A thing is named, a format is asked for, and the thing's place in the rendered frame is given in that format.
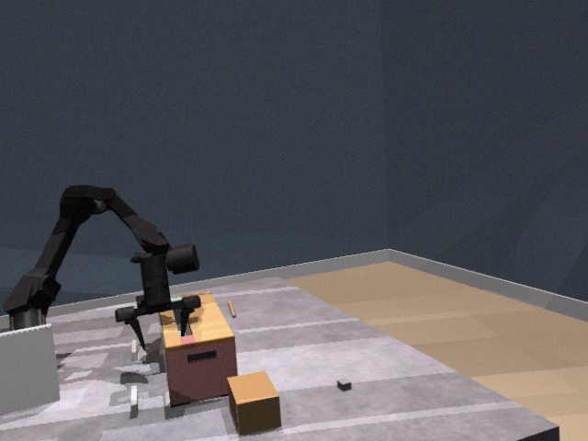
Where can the tan rectangular block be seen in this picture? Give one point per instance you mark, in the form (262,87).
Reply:
(254,402)

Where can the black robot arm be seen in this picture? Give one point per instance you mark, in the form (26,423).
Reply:
(37,289)

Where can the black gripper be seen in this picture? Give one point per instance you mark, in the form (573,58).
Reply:
(156,293)

